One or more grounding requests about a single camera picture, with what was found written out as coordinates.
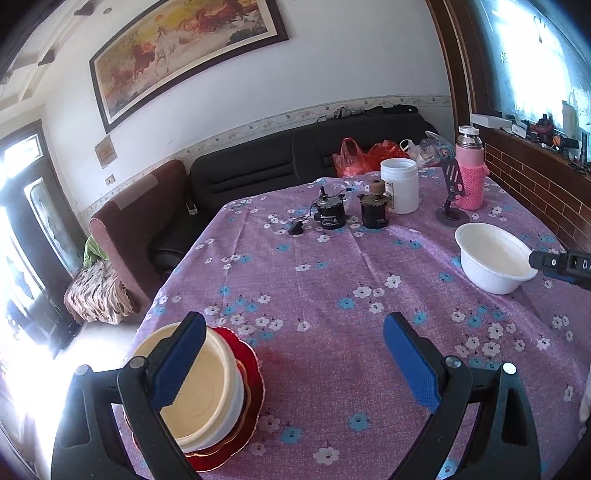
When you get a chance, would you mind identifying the clear plastic bag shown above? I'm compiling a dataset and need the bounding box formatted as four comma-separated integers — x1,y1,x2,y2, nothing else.
400,131,455,170

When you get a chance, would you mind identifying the framed horse painting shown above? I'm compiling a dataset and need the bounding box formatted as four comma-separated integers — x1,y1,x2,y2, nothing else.
89,0,288,133

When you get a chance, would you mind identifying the purple floral tablecloth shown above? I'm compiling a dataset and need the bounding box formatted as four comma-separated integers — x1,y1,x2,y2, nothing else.
137,169,590,479

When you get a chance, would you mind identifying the red plastic bag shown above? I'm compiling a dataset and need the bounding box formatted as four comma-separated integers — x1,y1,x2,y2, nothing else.
332,138,409,178

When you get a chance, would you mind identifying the wooden glass door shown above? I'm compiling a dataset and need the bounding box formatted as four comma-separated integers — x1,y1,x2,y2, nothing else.
1,120,85,352

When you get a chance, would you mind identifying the small wall plaque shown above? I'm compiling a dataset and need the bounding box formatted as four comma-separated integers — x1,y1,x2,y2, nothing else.
94,135,118,169

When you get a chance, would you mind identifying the pink knit-sleeved thermos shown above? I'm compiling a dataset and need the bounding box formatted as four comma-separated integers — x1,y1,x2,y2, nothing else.
455,125,489,211

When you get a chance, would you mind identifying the white plastic jar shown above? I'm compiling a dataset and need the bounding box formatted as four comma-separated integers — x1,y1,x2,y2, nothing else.
381,158,420,215

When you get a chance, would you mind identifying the black round motor device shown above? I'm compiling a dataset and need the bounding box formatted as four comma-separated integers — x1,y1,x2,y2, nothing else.
287,185,353,236

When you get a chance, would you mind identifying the black phone stand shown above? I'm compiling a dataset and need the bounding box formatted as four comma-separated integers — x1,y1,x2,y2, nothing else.
436,156,470,228

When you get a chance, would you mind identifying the maroon armchair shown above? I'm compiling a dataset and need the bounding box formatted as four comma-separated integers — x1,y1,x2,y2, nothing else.
89,160,187,315

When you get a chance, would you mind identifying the black sofa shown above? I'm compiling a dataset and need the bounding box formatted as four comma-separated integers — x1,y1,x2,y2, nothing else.
148,105,437,277

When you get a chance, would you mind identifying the cream plastic colander bowl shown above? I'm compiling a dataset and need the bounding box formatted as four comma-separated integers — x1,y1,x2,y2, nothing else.
131,322,240,447

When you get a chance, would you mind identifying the red plate with gold text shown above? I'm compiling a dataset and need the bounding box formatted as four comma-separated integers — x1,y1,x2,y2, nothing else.
128,326,267,474

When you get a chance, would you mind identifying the red gold-rimmed flower plate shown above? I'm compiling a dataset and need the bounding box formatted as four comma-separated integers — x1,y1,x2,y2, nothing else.
182,360,252,456

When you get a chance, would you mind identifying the white foam bowl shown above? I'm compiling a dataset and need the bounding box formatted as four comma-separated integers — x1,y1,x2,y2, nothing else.
455,223,538,295
174,327,246,454

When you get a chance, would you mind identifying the dark bottle with cork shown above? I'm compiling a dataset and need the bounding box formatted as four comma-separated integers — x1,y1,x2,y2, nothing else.
358,180,391,230

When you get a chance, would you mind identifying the patterned blanket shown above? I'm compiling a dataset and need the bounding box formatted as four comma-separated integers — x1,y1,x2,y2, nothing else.
63,260,139,325

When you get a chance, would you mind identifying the green cloth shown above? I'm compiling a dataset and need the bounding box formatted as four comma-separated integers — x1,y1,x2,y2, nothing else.
83,235,108,269

